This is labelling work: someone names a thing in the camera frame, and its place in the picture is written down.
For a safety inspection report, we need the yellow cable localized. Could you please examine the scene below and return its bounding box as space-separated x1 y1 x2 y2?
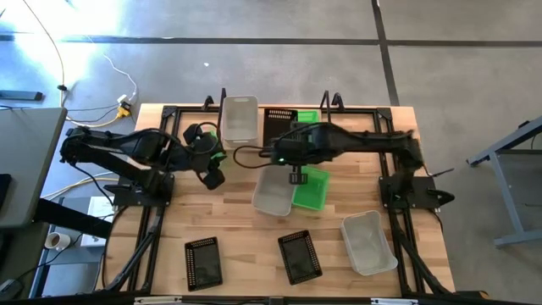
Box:
63 110 124 129

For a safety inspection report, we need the black flat bar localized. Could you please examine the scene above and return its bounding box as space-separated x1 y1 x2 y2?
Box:
0 90 44 102

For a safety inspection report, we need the white plastic storage bin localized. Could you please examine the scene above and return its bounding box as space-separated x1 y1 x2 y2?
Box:
340 209 400 277
220 95 260 148
252 166 298 218

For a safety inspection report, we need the black aluminium rig frame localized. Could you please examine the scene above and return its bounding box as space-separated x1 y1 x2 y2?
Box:
95 103 488 305

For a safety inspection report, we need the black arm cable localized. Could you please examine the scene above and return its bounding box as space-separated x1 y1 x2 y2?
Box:
231 145 276 169

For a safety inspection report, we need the green slotted plastic basket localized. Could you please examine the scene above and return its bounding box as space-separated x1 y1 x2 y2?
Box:
210 130 229 164
290 164 331 212
297 109 322 125

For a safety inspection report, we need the grey metal table frame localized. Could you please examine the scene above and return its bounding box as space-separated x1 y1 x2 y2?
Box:
467 114 542 249

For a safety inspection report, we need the grey desk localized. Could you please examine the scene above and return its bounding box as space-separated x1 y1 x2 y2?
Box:
0 107 68 230

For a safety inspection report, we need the black slotted plastic basket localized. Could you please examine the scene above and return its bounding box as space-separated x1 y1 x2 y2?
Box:
184 236 224 293
263 108 299 147
277 229 324 286

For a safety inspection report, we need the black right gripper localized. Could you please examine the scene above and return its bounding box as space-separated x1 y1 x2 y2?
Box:
270 137 318 186

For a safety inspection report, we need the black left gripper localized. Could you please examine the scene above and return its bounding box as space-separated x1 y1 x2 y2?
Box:
180 122 228 191

